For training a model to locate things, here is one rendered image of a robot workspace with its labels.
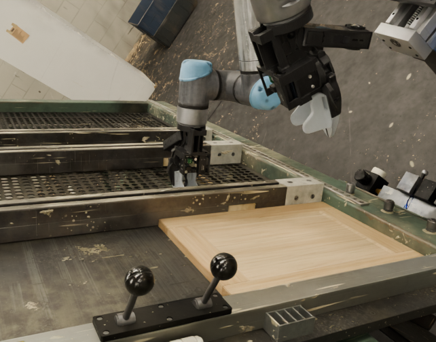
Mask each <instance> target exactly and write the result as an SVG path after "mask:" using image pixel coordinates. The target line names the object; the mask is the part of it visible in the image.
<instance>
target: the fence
mask: <svg viewBox="0 0 436 342"><path fill-rule="evenodd" d="M435 285H436V254H430V255H426V256H420V257H416V258H412V259H406V260H402V261H396V262H392V263H386V264H382V265H376V266H372V267H366V268H362V269H356V270H352V271H345V272H342V273H336V274H332V275H326V276H322V277H318V278H312V279H308V280H302V281H298V282H292V283H288V284H281V285H278V286H271V287H267V288H262V289H258V290H252V291H248V292H242V293H238V294H231V295H228V296H224V297H223V298H224V299H225V300H226V301H227V303H228V304H229V305H230V306H231V307H232V313H231V314H228V315H224V316H219V317H216V318H210V319H206V320H201V321H197V322H192V323H189V324H183V325H179V326H174V327H170V328H165V329H161V330H155V331H152V332H147V333H143V334H139V335H134V336H130V337H124V338H121V339H116V340H112V341H107V342H169V341H174V340H177V339H182V338H186V337H190V336H193V337H194V336H199V337H201V338H202V340H203V341H204V342H209V341H214V340H217V339H222V338H225V337H230V336H233V335H238V334H241V333H246V332H249V331H252V330H257V329H260V328H263V327H264V319H265V314H266V312H269V311H275V310H278V309H284V308H287V307H293V306H296V305H302V307H303V308H304V309H305V310H307V311H308V312H309V313H310V314H311V315H313V316H315V315H318V314H323V313H326V312H329V311H334V310H337V309H342V308H345V307H350V306H353V305H358V304H362V303H366V302H370V301H375V300H378V299H383V298H387V297H391V296H395V295H400V294H403V293H406V292H411V291H414V290H419V289H422V288H427V287H430V286H435ZM0 342H101V341H100V339H99V337H98V335H97V333H96V330H95V328H94V325H93V323H89V324H83V325H79V326H73V327H69V328H63V329H59V330H53V331H49V332H43V333H39V334H35V335H29V336H25V337H18V338H15V339H9V340H5V341H0Z"/></svg>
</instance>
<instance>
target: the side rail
mask: <svg viewBox="0 0 436 342"><path fill-rule="evenodd" d="M148 105H149V103H147V102H145V101H133V100H43V99H0V112H83V113H148V112H147V110H148Z"/></svg>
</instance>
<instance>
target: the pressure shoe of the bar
mask: <svg viewBox="0 0 436 342"><path fill-rule="evenodd" d="M250 209H255V203H252V204H239V205H233V206H228V212H231V211H237V210H250Z"/></svg>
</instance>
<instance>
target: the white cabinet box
mask: <svg viewBox="0 0 436 342"><path fill-rule="evenodd" d="M0 59H2V60H4V61H6V62H7V63H9V64H11V65H12V66H14V67H16V68H17V69H20V70H21V71H23V72H25V73H26V74H28V75H30V76H31V77H33V78H35V79H37V80H38V81H40V82H42V83H44V84H46V85H47V86H49V87H51V88H52V89H54V90H56V91H57V92H59V93H61V94H63V95H64V96H66V97H67V98H70V99H71V100H133V101H147V100H148V99H149V97H150V96H151V94H152V93H153V91H154V90H155V87H156V85H155V84H154V83H153V82H152V81H151V80H150V79H149V78H148V77H147V76H146V75H145V74H144V73H142V72H141V71H140V70H138V69H137V68H135V67H134V66H132V65H131V64H129V63H128V62H126V61H125V60H124V59H122V58H120V57H119V56H118V55H116V54H114V53H113V52H112V51H110V50H108V49H107V48H106V47H105V46H103V45H101V44H100V43H99V42H97V41H95V40H94V39H93V38H91V37H89V36H88V35H87V34H85V33H84V32H82V31H81V30H79V29H78V28H76V27H75V26H73V25H72V24H70V23H69V22H67V21H66V20H65V19H63V18H61V17H60V16H59V15H57V14H55V13H54V12H53V11H51V10H50V9H48V8H47V7H45V6H44V5H42V4H41V3H40V2H38V1H36V0H0Z"/></svg>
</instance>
